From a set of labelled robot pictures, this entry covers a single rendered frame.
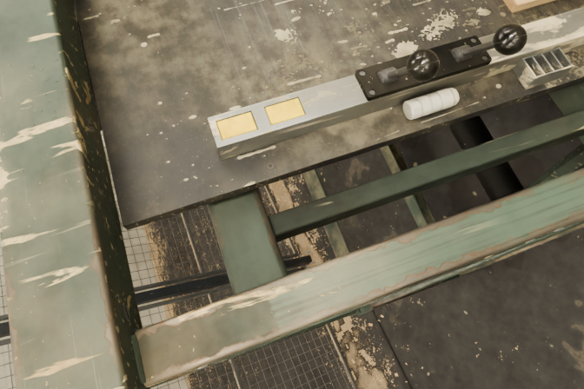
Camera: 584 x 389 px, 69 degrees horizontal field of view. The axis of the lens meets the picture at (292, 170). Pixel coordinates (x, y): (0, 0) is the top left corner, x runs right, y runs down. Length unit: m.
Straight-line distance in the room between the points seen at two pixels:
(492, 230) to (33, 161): 0.55
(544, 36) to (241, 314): 0.60
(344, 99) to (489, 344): 1.90
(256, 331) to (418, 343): 2.14
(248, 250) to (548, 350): 1.82
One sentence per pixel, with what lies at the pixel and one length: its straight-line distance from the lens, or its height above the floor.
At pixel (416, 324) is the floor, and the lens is 2.57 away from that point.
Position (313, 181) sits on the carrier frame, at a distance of 1.77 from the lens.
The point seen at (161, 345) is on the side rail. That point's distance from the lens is 0.52.
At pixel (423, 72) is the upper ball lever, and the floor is 1.54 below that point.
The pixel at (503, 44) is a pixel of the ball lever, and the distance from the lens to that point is 0.59.
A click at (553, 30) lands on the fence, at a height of 1.24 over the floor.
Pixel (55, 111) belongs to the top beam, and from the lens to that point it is 0.60.
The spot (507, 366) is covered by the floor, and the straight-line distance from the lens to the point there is 2.38.
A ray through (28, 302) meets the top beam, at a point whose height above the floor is 1.92.
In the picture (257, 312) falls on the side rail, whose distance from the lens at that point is 0.51.
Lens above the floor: 1.98
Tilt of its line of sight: 39 degrees down
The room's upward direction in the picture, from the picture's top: 93 degrees counter-clockwise
